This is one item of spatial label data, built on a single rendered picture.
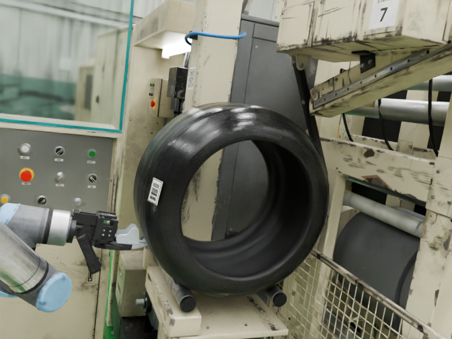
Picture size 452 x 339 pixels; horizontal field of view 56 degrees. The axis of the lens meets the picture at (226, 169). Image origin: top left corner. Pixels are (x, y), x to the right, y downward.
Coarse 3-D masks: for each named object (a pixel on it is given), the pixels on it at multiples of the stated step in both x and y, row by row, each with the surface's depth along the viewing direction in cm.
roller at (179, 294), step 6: (162, 270) 135; (168, 276) 129; (168, 282) 127; (174, 282) 124; (174, 288) 122; (180, 288) 120; (186, 288) 120; (174, 294) 120; (180, 294) 117; (186, 294) 116; (180, 300) 115; (186, 300) 115; (192, 300) 115; (180, 306) 115; (186, 306) 115; (192, 306) 116
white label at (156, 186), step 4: (156, 180) 107; (152, 184) 108; (156, 184) 107; (160, 184) 106; (152, 188) 108; (156, 188) 107; (160, 188) 106; (152, 192) 108; (156, 192) 107; (152, 196) 107; (156, 196) 106; (152, 200) 107; (156, 200) 106; (156, 204) 106
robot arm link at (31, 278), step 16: (0, 224) 85; (0, 240) 84; (16, 240) 88; (0, 256) 85; (16, 256) 88; (32, 256) 92; (0, 272) 87; (16, 272) 89; (32, 272) 92; (48, 272) 96; (16, 288) 92; (32, 288) 93; (48, 288) 94; (64, 288) 98; (32, 304) 96; (48, 304) 95
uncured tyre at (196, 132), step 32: (192, 128) 109; (224, 128) 109; (256, 128) 112; (288, 128) 116; (160, 160) 109; (192, 160) 107; (288, 160) 144; (320, 160) 122; (160, 192) 107; (288, 192) 147; (320, 192) 122; (160, 224) 108; (256, 224) 148; (288, 224) 144; (320, 224) 125; (160, 256) 112; (192, 256) 112; (224, 256) 145; (256, 256) 144; (288, 256) 123; (192, 288) 117; (224, 288) 118; (256, 288) 121
